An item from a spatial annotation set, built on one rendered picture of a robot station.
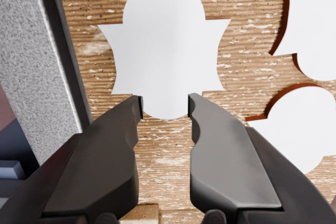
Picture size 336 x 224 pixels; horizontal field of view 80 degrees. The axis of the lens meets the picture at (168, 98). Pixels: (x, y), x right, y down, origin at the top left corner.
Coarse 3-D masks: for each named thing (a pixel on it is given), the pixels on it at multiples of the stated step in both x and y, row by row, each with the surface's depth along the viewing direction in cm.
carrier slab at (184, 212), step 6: (162, 210) 34; (168, 210) 34; (174, 210) 34; (180, 210) 34; (186, 210) 34; (192, 210) 34; (198, 210) 34; (162, 216) 34; (168, 216) 34; (174, 216) 34; (180, 216) 34; (186, 216) 34; (192, 216) 34; (198, 216) 34; (162, 222) 35; (168, 222) 35; (174, 222) 35; (180, 222) 35; (186, 222) 35; (192, 222) 35; (198, 222) 35
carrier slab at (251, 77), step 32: (64, 0) 19; (96, 0) 19; (224, 0) 19; (256, 0) 19; (96, 32) 20; (224, 32) 20; (256, 32) 20; (96, 64) 21; (224, 64) 21; (256, 64) 22; (288, 64) 22; (96, 96) 23; (128, 96) 23; (224, 96) 23; (256, 96) 23; (160, 128) 25; (160, 160) 28; (160, 192) 31
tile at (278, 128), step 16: (288, 96) 22; (304, 96) 22; (320, 96) 22; (272, 112) 23; (288, 112) 23; (304, 112) 23; (320, 112) 23; (256, 128) 24; (272, 128) 24; (288, 128) 24; (304, 128) 24; (320, 128) 24; (272, 144) 25; (288, 144) 25; (304, 144) 25; (320, 144) 25; (304, 160) 27; (320, 160) 27
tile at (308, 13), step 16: (288, 0) 18; (304, 0) 18; (320, 0) 18; (288, 16) 18; (304, 16) 18; (320, 16) 18; (288, 32) 19; (304, 32) 19; (320, 32) 19; (272, 48) 20; (288, 48) 20; (304, 48) 20; (320, 48) 20; (304, 64) 20; (320, 64) 20
